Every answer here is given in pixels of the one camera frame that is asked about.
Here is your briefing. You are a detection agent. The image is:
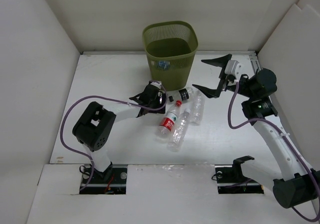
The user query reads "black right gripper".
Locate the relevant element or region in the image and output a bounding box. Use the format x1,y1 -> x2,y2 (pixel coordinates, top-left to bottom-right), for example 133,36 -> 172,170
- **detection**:
192,53 -> 256,99

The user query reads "clear wide bottle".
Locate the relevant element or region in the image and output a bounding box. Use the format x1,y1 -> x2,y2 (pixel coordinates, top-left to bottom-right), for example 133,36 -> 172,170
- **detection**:
190,90 -> 205,125

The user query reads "red cap plastic bottle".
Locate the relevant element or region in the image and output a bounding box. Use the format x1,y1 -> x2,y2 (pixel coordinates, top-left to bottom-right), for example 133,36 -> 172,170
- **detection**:
156,100 -> 182,139

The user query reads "black label plastic bottle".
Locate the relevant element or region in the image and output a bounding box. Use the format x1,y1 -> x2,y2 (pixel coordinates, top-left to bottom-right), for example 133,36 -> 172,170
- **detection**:
168,87 -> 194,102

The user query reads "clear white cap bottle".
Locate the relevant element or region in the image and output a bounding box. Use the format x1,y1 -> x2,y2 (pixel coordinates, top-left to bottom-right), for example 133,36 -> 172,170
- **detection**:
167,109 -> 191,152

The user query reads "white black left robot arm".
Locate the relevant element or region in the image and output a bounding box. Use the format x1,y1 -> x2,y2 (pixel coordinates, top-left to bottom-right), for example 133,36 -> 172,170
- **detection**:
72,81 -> 167,183

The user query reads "green plastic waste bin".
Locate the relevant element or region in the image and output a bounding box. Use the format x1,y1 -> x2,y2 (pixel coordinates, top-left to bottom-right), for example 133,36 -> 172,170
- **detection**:
142,20 -> 198,91

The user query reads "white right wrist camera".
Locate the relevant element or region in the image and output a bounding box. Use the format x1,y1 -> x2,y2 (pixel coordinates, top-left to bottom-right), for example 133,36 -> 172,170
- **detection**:
224,60 -> 243,80

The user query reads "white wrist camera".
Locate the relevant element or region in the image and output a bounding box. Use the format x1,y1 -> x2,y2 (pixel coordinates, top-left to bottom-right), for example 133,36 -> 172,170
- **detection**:
150,81 -> 162,90
224,60 -> 243,80

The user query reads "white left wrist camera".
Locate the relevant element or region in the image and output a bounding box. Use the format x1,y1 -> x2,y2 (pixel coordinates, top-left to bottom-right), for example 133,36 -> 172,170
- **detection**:
150,81 -> 162,90

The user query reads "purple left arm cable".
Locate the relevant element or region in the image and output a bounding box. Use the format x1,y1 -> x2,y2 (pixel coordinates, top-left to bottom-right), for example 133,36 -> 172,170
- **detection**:
60,80 -> 168,192

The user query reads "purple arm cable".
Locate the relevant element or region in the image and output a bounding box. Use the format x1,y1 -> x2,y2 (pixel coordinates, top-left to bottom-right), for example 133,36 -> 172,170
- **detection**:
60,80 -> 168,192
228,80 -> 320,222

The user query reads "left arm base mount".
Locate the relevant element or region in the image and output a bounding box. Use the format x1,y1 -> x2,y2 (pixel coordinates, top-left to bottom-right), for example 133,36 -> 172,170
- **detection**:
79,165 -> 128,195

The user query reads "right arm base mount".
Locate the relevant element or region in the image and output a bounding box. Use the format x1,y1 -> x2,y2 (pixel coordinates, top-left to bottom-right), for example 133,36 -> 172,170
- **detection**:
211,164 -> 264,194

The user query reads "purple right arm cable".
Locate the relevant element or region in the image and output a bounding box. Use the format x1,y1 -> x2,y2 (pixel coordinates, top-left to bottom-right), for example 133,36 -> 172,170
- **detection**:
228,80 -> 320,222

